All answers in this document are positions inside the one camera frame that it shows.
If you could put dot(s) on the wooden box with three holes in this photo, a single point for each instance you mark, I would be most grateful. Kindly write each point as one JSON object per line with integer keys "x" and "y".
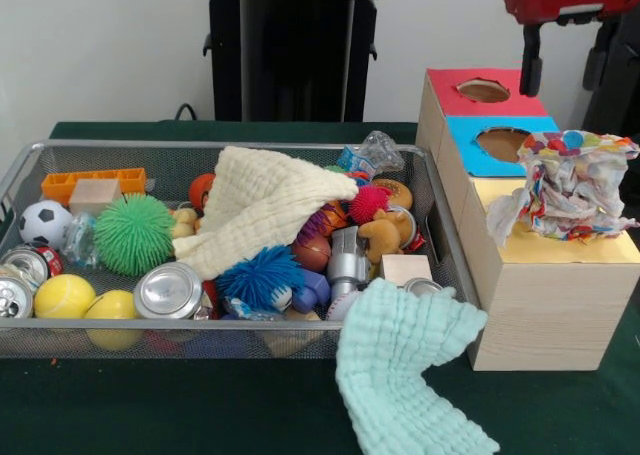
{"x": 550, "y": 315}

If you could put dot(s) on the cream muslin cloth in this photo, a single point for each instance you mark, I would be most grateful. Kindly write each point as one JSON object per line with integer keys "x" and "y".
{"x": 260, "y": 205}

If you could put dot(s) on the light wooden block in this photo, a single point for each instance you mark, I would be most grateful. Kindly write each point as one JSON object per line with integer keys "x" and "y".
{"x": 95, "y": 195}

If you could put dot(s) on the blue spiky rubber ball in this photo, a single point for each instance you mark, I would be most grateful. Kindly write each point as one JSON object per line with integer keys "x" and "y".
{"x": 257, "y": 275}

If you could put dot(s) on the small black and white soccer ball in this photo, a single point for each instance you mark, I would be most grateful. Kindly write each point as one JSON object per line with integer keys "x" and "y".
{"x": 45, "y": 225}

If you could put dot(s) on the mint green muslin cloth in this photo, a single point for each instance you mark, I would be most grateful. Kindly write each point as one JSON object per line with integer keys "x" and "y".
{"x": 400, "y": 335}

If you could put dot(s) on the yellow tennis ball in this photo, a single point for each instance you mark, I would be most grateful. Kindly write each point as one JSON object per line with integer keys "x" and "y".
{"x": 65, "y": 295}

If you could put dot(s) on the green spiky rubber ball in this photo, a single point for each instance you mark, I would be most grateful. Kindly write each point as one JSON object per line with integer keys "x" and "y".
{"x": 135, "y": 235}

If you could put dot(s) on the silver drink can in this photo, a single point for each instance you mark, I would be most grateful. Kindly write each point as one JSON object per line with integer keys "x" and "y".
{"x": 167, "y": 290}
{"x": 14, "y": 297}

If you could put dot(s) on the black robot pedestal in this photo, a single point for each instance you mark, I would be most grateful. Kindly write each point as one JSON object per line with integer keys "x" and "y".
{"x": 225, "y": 50}

